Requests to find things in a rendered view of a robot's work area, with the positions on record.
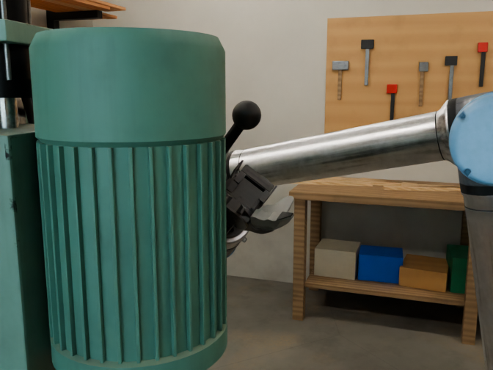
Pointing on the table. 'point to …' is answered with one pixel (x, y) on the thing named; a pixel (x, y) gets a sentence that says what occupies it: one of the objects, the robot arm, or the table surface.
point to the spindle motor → (132, 195)
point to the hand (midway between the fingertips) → (246, 185)
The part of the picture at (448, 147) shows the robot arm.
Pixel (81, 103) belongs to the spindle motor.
